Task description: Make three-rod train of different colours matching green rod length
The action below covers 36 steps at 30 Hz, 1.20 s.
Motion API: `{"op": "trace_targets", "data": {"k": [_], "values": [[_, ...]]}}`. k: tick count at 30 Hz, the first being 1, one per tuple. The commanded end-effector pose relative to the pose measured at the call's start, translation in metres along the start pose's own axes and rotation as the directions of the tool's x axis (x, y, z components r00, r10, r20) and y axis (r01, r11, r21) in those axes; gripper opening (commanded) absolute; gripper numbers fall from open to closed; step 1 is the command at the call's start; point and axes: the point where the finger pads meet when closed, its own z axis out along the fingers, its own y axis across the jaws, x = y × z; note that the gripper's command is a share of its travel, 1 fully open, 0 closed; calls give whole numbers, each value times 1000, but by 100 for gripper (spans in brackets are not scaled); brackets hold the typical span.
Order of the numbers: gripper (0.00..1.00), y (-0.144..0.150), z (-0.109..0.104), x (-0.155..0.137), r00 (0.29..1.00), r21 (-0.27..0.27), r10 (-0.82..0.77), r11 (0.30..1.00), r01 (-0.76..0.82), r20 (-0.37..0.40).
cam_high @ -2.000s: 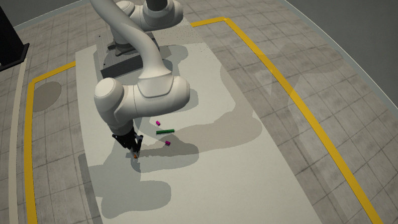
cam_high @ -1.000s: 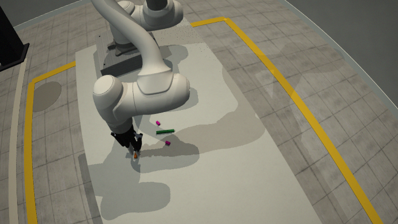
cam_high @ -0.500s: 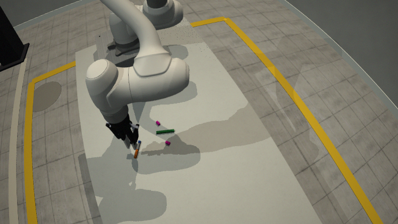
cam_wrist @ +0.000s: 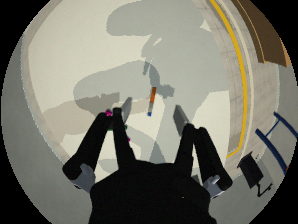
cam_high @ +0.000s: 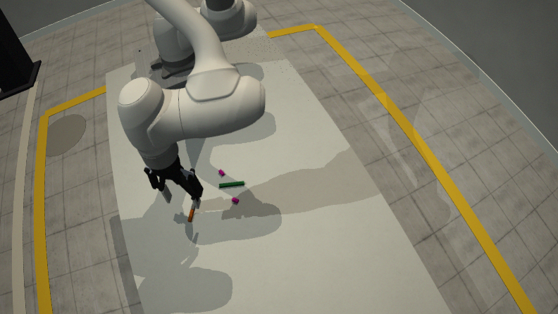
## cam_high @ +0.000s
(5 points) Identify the dark green rod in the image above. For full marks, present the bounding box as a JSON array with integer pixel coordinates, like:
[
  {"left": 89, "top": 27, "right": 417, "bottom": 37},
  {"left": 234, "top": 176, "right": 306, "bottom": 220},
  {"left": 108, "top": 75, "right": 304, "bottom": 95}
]
[{"left": 219, "top": 181, "right": 244, "bottom": 188}]

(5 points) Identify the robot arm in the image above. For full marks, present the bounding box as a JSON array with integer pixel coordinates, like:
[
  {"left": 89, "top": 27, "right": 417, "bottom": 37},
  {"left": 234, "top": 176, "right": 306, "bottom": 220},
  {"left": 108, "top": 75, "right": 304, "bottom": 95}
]
[{"left": 118, "top": 0, "right": 266, "bottom": 170}]

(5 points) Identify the orange rod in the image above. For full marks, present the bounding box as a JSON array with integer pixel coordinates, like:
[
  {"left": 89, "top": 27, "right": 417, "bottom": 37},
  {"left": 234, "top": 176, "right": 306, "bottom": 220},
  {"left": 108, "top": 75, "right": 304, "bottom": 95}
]
[{"left": 187, "top": 209, "right": 194, "bottom": 222}]

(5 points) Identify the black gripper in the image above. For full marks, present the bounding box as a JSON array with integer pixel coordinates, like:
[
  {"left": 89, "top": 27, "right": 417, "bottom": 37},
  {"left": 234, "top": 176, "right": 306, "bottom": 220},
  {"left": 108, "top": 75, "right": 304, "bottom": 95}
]
[{"left": 144, "top": 155, "right": 204, "bottom": 209}]

